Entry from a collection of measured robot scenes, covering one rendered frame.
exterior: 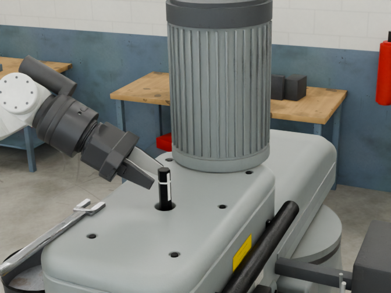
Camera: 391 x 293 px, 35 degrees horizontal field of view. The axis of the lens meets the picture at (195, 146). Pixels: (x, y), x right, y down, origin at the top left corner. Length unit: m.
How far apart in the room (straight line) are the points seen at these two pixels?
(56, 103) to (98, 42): 5.16
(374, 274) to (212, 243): 0.39
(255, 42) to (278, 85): 3.79
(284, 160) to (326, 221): 0.24
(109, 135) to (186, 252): 0.25
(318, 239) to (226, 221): 0.64
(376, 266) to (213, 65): 0.49
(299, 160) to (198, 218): 0.61
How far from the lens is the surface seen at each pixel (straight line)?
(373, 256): 1.28
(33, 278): 3.54
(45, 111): 1.05
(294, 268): 1.40
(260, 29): 1.16
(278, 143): 1.71
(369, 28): 5.22
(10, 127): 1.13
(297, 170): 1.56
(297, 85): 4.92
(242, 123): 1.18
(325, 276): 1.39
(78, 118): 1.04
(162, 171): 1.05
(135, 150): 1.09
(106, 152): 1.03
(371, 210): 5.26
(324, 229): 1.70
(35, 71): 1.09
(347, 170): 5.59
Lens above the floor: 2.38
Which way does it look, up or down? 22 degrees down
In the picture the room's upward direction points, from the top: 2 degrees counter-clockwise
